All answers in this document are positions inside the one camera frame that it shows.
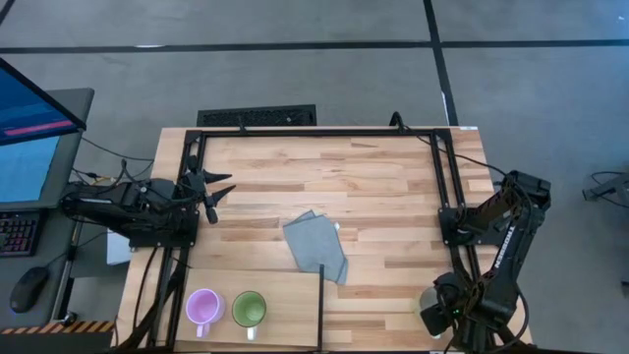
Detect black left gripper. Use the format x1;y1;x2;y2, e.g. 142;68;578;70
181;155;238;226

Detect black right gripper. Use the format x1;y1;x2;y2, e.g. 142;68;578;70
421;272;468;339

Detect cream mug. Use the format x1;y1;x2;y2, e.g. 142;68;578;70
416;286;443;341

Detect pink mug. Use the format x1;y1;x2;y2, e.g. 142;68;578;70
185;287;227;339

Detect green mug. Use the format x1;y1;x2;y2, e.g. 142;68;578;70
230;290;268;342

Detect wooden shelf board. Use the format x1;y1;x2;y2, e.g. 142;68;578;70
175;267;325;349

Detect black floor vent grille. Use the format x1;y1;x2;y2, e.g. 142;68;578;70
196;103;318;128

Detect grey cloth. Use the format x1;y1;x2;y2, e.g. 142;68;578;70
281;209;350;286

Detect white paper sheet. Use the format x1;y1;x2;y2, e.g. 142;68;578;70
106;228;134;266

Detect grey desk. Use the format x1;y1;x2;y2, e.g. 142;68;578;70
0;206;83;329

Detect grey framed screen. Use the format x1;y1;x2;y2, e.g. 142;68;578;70
0;88;95;212

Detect black framed monitor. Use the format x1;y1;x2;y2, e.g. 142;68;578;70
0;57;88;148

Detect backlit keyboard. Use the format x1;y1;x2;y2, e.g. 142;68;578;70
0;210;41;258

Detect black stand leg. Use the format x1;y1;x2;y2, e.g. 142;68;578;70
582;171;629;203

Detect hazard striped bar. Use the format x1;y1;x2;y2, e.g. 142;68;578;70
0;320;117;354

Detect black computer mouse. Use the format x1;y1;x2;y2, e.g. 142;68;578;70
8;266;49;316

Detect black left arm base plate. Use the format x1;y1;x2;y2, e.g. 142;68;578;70
128;208;200;249

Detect black monitor cable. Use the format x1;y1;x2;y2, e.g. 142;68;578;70
80;136;155;163

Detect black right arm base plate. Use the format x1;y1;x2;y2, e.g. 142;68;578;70
438;206;511;247

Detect black aluminium table frame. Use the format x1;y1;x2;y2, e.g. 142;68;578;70
112;126;537;354

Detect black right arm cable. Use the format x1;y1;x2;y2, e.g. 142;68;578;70
389;111;510;179

